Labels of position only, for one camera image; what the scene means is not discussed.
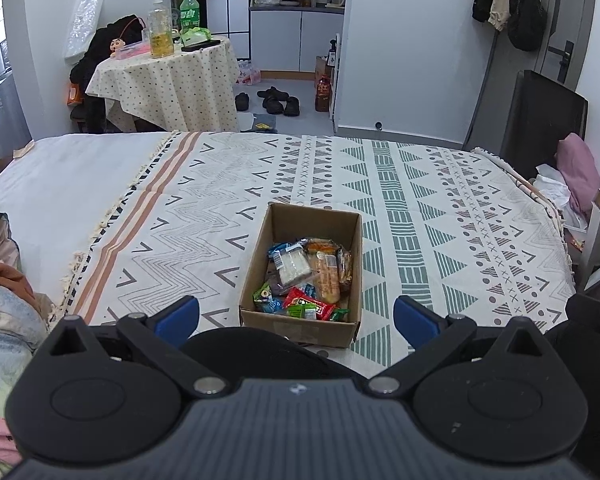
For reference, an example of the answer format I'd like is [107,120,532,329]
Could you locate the clear bottle with yellow liquid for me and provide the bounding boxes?
[147,0,176,58]

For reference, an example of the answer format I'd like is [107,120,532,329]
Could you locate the pink cloth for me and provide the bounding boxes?
[555,132,600,221]

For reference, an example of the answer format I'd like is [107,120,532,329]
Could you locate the grey appliance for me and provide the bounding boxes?
[0,72,32,158]

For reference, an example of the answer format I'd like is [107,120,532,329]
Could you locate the pile of crumpled clothes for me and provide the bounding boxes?
[0,212,56,480]

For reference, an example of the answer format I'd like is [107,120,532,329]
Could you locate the black-framed sliding door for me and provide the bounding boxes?
[200,0,253,53]

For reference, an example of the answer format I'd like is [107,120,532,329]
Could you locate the clear breadstick packet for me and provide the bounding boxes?
[307,252,342,305]

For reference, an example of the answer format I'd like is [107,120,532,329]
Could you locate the person's left leg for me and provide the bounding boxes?
[180,327,353,383]

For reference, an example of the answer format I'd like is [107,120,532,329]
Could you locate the white bed sheet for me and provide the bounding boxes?
[0,131,173,281]

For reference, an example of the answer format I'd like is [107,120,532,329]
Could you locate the white crumpled cloth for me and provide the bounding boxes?
[535,162,588,228]

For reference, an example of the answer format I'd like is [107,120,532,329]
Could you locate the round table with dotted cloth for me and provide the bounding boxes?
[85,35,240,133]

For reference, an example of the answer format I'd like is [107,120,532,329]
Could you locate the pink plastic case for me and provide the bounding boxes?
[115,42,151,61]

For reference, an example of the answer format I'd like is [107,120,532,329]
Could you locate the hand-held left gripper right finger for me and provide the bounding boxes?
[366,295,557,397]

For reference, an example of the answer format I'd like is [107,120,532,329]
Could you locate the blue snack packet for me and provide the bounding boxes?
[266,241,306,266]

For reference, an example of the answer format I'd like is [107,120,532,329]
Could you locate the grey door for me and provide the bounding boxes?
[527,0,599,92]

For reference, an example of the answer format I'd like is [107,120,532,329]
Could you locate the brown cardboard box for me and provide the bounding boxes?
[238,201,363,349]

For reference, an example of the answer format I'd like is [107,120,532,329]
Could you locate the pink and white plastic bag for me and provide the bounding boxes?
[236,59,262,85]

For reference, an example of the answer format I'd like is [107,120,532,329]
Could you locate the white kitchen cabinet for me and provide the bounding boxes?
[249,5,346,73]

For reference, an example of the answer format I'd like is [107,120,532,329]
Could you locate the hanging black bag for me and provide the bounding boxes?
[507,0,548,52]

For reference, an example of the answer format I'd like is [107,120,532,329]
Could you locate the purple grey snack packet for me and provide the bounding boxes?
[264,269,293,297]

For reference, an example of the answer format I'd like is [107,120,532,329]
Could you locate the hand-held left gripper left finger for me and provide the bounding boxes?
[34,296,229,397]

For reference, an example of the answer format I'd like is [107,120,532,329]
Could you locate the red snack packet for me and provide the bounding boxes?
[281,287,335,320]

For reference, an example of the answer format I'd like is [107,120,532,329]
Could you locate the red-brown bottle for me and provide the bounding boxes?
[314,75,333,112]

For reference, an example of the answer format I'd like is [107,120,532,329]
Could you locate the white stool frame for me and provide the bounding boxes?
[577,187,600,291]

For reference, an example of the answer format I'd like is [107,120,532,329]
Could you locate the dark bag with yellow label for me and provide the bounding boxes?
[239,114,281,134]

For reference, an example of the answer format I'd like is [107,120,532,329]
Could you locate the orange snack packet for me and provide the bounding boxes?
[304,238,342,256]

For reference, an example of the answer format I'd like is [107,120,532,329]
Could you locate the black door handle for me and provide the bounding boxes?
[547,40,576,83]

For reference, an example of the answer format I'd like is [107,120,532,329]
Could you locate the green tissue pack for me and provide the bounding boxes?
[180,27,213,46]

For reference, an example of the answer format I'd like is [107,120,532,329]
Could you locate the green soda bottle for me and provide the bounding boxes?
[179,0,201,31]

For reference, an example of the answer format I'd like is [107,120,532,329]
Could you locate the black flat panel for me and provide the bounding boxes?
[500,70,588,181]

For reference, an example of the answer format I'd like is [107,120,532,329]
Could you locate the white snack packet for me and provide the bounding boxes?
[274,251,315,287]

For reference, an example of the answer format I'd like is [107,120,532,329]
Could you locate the black clothes on chair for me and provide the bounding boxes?
[69,15,148,134]

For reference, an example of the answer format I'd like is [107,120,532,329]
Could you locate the clear brown nut bar packet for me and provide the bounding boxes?
[337,249,353,297]

